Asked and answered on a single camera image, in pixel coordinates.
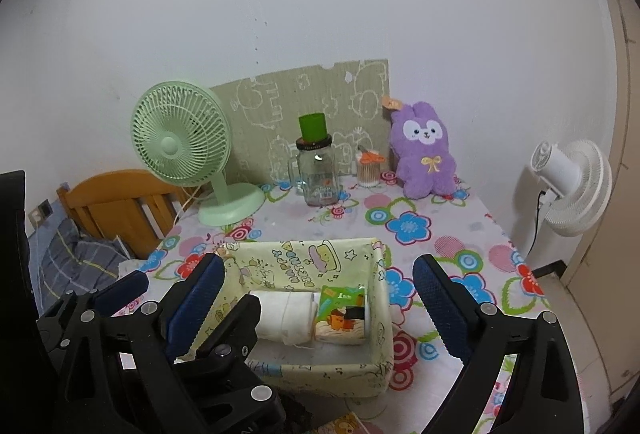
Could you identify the cotton swab container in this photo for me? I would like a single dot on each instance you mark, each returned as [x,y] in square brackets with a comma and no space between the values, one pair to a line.
[369,174]

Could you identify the wall outlet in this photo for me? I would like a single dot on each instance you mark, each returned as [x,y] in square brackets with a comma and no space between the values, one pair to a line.
[42,212]

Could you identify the white towel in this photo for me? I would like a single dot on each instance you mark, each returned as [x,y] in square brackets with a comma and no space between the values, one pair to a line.
[287,316]

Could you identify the orange small scissors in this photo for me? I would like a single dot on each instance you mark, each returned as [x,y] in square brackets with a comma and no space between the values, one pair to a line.
[371,157]

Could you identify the blue plaid bedding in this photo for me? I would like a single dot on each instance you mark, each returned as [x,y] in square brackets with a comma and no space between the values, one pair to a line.
[75,259]

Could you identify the beige door frame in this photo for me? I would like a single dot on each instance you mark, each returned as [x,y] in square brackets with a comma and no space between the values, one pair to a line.
[615,164]

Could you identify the floral tablecloth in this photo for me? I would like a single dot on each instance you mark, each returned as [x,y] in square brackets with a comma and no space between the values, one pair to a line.
[450,234]

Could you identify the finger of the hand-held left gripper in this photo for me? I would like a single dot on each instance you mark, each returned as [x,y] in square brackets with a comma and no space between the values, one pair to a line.
[235,321]
[122,289]

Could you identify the glass jar with black lid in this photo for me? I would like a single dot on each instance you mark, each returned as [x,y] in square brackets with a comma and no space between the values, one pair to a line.
[317,176]

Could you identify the white clip fan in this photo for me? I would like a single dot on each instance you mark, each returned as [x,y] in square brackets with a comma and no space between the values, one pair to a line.
[575,184]

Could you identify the wooden bed headboard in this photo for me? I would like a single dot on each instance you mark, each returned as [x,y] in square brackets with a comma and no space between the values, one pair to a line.
[115,209]

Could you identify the cartoon printed cardboard sheet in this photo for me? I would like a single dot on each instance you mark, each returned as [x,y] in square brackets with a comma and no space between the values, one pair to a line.
[345,89]

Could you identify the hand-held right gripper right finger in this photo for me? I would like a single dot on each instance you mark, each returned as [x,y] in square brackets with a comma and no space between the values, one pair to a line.
[442,309]

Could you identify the yellow cartoon tissue packet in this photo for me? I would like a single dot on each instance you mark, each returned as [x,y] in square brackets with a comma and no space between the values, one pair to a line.
[350,424]

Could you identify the purple plush bunny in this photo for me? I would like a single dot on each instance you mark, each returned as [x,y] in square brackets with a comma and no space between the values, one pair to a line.
[425,164]

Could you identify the green plastic cup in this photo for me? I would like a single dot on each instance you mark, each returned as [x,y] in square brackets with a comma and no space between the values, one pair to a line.
[312,128]

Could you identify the green desk fan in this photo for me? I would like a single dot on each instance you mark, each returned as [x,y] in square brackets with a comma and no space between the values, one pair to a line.
[175,139]

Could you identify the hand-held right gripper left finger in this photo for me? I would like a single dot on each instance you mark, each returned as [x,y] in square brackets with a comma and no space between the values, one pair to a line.
[197,299]

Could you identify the cartoon printed fabric storage box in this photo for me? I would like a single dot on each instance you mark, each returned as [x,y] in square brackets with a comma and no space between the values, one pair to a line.
[300,259]

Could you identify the orange print tissue packet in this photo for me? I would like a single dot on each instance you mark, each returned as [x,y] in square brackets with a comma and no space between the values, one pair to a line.
[342,316]

